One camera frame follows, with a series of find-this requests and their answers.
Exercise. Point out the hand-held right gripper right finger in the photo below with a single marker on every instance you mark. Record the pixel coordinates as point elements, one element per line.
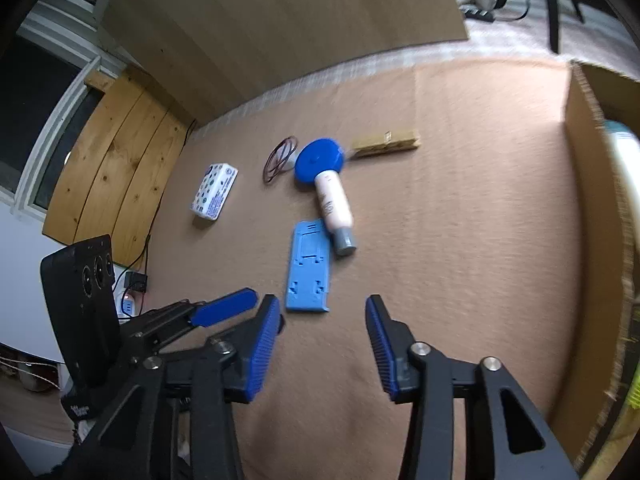
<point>380,352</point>

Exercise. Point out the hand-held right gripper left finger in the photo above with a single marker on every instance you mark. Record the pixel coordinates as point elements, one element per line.
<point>262,347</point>

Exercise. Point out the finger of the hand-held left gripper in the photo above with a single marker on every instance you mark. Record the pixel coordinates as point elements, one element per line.
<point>225,305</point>

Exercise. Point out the blue phone stand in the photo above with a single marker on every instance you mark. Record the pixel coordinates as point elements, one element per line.
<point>307,270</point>

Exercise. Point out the dotted tissue pack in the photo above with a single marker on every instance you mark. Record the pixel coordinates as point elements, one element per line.
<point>215,192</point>

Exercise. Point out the pale pink bottle grey cap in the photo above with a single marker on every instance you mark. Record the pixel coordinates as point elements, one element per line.
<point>335,207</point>

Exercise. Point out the dark red rubber band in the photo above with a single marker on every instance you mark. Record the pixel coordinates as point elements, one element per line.
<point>272,165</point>

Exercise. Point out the blue round lid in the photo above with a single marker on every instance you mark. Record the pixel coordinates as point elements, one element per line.
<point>317,157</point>

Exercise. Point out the tan clip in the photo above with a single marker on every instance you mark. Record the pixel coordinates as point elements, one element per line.
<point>385,142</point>

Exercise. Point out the yellow plastic shuttlecock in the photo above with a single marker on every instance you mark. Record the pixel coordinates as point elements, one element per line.
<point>636,390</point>

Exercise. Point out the cardboard box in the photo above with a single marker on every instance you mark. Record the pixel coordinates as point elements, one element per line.
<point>580,160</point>

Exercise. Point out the white power strip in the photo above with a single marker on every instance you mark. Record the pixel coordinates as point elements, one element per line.
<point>127,305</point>

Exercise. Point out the black power adapter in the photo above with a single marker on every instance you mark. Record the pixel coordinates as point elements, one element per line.
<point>136,282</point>

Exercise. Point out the pine plank panel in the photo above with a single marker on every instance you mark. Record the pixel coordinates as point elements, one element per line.
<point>115,160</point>

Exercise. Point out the white-framed window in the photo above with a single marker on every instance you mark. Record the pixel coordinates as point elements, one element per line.
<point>55,45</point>

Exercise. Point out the large plywood board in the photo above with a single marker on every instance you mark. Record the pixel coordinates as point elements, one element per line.
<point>280,25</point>

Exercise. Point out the black power strip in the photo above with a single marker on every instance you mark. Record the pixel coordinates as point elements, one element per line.
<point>477,12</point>

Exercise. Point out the black tripod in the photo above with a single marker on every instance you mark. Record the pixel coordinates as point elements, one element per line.
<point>554,10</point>

